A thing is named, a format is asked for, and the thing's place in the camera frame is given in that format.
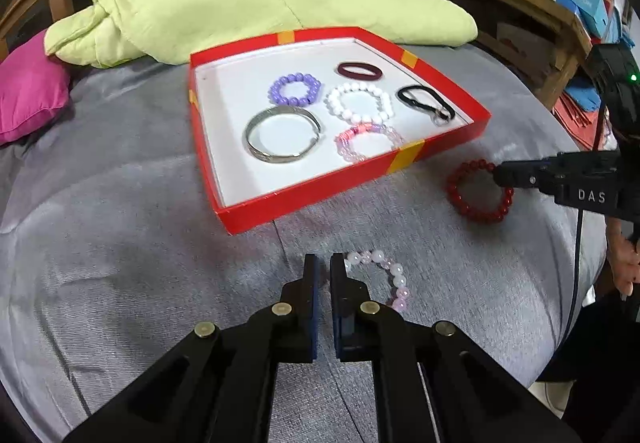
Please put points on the red paper stack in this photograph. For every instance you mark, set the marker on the red paper stack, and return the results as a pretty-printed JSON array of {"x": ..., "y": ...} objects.
[{"x": 580, "y": 123}]

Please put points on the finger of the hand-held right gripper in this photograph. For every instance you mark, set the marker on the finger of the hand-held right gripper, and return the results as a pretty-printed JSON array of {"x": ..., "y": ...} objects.
[{"x": 525, "y": 173}]

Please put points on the light green quilt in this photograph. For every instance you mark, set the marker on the light green quilt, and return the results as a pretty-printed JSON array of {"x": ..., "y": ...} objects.
[{"x": 250, "y": 3}]

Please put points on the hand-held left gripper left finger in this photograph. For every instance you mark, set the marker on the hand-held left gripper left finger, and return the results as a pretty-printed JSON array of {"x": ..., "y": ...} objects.
[{"x": 314, "y": 303}]

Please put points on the grey blanket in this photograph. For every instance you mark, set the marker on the grey blanket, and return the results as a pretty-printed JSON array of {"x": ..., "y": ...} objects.
[{"x": 125, "y": 248}]

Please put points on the red shallow cardboard box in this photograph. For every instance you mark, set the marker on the red shallow cardboard box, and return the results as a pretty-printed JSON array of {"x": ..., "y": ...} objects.
[{"x": 240, "y": 173}]

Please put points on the silver metal bangle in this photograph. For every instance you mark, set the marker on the silver metal bangle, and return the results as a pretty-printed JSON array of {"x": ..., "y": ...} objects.
[{"x": 250, "y": 143}]

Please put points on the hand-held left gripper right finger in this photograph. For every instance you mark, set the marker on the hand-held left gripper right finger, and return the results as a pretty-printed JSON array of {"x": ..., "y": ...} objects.
[{"x": 336, "y": 303}]

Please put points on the magenta pillow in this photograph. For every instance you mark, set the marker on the magenta pillow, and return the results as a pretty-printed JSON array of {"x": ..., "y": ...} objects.
[{"x": 30, "y": 93}]

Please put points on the person's right hand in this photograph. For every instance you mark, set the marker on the person's right hand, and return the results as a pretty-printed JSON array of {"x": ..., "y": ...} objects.
[{"x": 625, "y": 263}]

